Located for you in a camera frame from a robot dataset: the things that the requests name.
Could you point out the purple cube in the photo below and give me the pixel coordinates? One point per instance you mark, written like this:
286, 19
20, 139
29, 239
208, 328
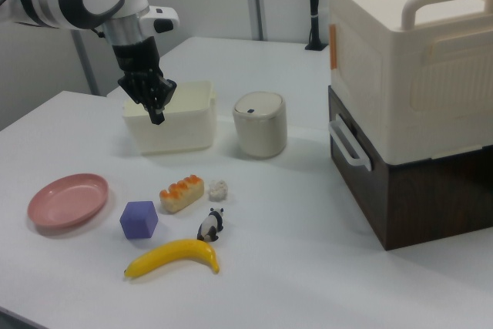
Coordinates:
138, 221

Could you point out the toy bread with orange topping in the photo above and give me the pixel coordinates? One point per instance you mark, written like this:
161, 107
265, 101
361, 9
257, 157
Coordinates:
183, 194

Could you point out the cream trash can with lid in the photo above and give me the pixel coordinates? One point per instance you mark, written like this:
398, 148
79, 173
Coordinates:
260, 128

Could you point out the white square plastic container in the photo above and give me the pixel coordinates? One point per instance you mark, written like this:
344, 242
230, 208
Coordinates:
181, 128

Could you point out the panda figurine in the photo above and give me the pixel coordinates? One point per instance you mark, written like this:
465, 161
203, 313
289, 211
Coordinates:
210, 227

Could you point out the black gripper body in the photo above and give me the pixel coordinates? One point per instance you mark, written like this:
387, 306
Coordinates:
136, 55

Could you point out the pink plate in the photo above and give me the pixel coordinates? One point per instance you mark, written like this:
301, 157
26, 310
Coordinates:
67, 202

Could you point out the yellow banana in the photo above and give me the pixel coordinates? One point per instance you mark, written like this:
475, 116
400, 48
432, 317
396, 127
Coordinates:
181, 254

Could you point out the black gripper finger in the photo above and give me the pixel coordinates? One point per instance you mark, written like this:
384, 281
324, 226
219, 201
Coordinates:
140, 88
165, 90

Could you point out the dark brown wooden drawer box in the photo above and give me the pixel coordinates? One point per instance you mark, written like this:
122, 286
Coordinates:
431, 202

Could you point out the small white crumpled toy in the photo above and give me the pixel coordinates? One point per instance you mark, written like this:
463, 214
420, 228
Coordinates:
218, 189

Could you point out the black camera stand pole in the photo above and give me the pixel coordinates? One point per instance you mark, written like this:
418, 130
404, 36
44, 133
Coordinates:
314, 5

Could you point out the cream plastic storage box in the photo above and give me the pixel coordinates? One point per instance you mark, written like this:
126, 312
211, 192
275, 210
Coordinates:
404, 63

